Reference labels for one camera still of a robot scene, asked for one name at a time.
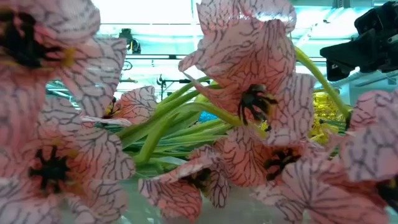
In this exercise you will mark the pink flower bunch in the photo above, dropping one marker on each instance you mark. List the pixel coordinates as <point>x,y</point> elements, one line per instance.
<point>46,168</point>

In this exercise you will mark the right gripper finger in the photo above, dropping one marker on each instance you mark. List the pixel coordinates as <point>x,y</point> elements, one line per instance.
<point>348,51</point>

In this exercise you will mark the black ceiling device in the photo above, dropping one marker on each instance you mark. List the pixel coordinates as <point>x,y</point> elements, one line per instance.
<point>129,39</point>

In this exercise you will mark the yellow glass vase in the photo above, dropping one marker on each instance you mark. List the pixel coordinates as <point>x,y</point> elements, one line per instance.
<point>323,107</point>

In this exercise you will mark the black boom stand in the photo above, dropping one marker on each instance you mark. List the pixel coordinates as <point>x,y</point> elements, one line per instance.
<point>174,81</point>

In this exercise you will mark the yellow flower bunch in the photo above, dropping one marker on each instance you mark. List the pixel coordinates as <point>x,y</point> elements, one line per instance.
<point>321,133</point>

